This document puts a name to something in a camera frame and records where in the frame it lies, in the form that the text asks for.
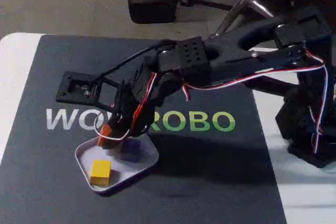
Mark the purple wooden block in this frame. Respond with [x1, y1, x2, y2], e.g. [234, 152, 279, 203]
[119, 140, 141, 163]

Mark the orange wooden block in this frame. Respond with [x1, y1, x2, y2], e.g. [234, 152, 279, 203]
[97, 125, 117, 148]

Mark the white metal tray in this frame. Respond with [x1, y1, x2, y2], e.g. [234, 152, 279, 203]
[75, 132, 160, 196]

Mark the yellow wooden block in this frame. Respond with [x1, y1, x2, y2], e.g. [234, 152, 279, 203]
[90, 159, 113, 185]

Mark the black mat with WOWROBO print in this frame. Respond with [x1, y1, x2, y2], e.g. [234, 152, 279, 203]
[0, 34, 288, 224]

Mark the black table clamp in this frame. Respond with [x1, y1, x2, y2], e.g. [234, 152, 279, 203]
[244, 76, 300, 96]

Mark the white looped wire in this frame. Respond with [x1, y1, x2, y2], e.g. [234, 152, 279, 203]
[93, 122, 131, 141]

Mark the black camera cable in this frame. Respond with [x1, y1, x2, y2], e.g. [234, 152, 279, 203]
[93, 45, 163, 83]

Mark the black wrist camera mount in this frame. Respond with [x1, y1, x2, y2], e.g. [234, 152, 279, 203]
[55, 71, 124, 106]

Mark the red white striped servo wire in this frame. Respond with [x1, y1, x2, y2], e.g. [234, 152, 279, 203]
[308, 104, 326, 154]
[181, 48, 329, 102]

